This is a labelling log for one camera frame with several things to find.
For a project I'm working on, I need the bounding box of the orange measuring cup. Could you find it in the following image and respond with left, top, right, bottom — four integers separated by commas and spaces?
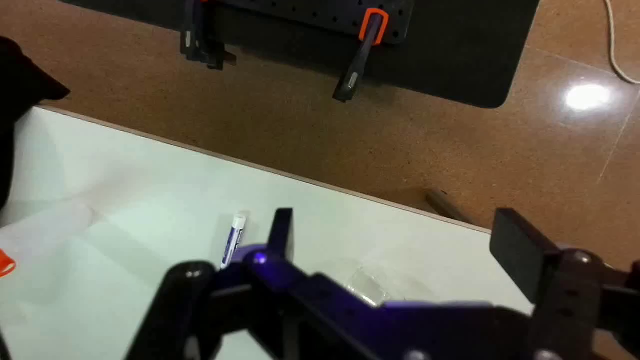
0, 249, 16, 277

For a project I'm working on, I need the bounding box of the black cloth bag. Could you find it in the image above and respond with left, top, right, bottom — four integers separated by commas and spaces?
0, 36, 70, 209

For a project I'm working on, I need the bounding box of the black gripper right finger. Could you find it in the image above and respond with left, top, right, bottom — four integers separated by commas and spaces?
490, 208, 560, 303

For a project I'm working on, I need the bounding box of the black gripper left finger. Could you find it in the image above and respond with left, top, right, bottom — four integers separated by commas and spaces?
265, 208, 293, 258

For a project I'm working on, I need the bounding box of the white cable on floor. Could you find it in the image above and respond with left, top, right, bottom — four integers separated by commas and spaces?
602, 0, 640, 88

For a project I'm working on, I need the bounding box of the white blue marker pen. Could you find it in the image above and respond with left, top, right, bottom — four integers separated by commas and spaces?
220, 211, 248, 268

